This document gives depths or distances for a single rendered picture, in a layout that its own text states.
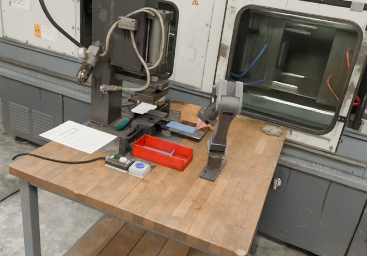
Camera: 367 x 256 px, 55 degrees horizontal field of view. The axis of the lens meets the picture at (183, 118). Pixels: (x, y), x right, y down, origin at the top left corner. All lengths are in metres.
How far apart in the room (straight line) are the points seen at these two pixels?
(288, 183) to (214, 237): 1.20
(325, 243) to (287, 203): 0.34
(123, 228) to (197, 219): 1.02
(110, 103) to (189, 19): 0.79
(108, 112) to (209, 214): 0.81
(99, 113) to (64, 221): 1.03
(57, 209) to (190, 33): 1.56
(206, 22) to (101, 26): 0.74
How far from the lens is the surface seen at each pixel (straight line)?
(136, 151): 1.60
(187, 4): 2.29
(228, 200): 1.43
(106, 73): 1.79
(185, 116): 1.98
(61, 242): 2.52
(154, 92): 1.70
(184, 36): 2.32
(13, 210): 2.82
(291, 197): 2.42
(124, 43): 1.70
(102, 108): 1.86
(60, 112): 3.08
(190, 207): 1.35
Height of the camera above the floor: 1.72
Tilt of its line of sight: 24 degrees down
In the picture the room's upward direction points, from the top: 7 degrees clockwise
